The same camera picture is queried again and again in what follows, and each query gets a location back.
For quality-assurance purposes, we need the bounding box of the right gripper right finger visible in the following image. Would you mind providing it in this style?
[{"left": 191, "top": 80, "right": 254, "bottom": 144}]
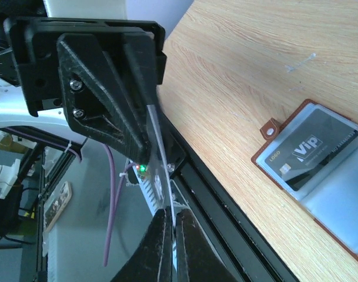
[{"left": 175, "top": 209, "right": 236, "bottom": 282}]

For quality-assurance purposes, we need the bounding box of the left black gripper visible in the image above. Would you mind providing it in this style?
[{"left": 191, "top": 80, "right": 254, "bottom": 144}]
[{"left": 4, "top": 17, "right": 166, "bottom": 162}]

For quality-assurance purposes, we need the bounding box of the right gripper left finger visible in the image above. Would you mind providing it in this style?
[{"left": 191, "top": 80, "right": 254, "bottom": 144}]
[{"left": 112, "top": 207, "right": 172, "bottom": 282}]

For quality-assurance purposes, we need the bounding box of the clear plastic card sleeve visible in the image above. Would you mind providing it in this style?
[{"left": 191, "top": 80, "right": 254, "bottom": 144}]
[{"left": 146, "top": 105, "right": 176, "bottom": 229}]

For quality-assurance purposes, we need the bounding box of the brown leather card holder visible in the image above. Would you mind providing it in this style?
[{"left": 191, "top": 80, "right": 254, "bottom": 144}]
[{"left": 251, "top": 99, "right": 358, "bottom": 262}]

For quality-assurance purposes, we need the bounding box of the wooden photo block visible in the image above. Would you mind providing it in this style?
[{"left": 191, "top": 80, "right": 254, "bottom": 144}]
[{"left": 44, "top": 182, "right": 72, "bottom": 232}]

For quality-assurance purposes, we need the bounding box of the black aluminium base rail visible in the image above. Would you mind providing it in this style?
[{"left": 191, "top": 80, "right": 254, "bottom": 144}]
[{"left": 155, "top": 111, "right": 300, "bottom": 282}]

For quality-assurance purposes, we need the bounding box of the white slotted cable duct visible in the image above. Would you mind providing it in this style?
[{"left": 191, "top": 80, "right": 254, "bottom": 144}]
[{"left": 131, "top": 160, "right": 175, "bottom": 221}]

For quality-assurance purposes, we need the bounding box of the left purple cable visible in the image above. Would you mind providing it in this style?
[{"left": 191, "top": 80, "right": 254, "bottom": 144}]
[{"left": 4, "top": 126, "right": 138, "bottom": 267}]

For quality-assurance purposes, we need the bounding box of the black enclosure frame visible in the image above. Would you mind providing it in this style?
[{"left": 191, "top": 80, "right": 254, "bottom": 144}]
[{"left": 0, "top": 126, "right": 83, "bottom": 281}]

